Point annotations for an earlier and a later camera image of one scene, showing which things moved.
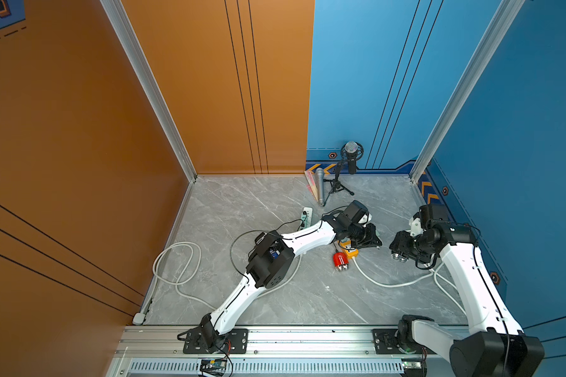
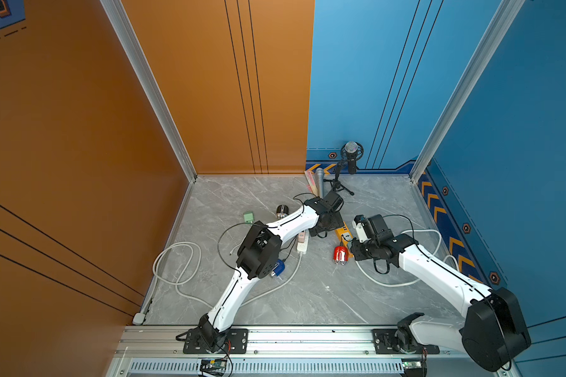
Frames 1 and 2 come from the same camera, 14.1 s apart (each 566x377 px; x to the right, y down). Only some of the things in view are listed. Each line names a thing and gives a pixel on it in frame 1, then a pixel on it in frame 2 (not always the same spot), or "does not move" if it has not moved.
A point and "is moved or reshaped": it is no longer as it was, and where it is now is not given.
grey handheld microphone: (320, 185) does not move
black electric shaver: (400, 257) is moved or reshaped
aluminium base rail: (157, 351) does not move
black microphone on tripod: (350, 153) does not move
